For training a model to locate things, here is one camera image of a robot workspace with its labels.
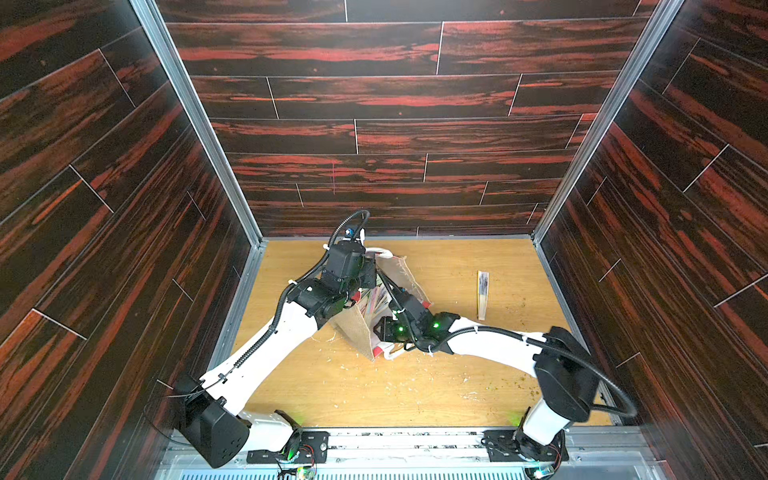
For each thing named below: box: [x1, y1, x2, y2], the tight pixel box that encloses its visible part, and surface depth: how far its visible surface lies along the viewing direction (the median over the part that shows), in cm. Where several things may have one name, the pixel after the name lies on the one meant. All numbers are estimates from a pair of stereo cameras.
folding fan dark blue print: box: [478, 271, 490, 321], surface depth 104 cm
